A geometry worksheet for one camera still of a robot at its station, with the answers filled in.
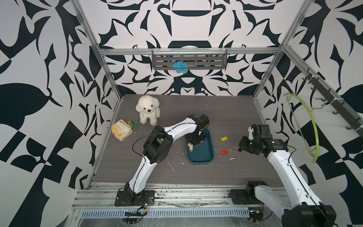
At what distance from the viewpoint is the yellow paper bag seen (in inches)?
37.7

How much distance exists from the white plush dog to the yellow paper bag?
0.32 ft

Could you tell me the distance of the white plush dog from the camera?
0.93m
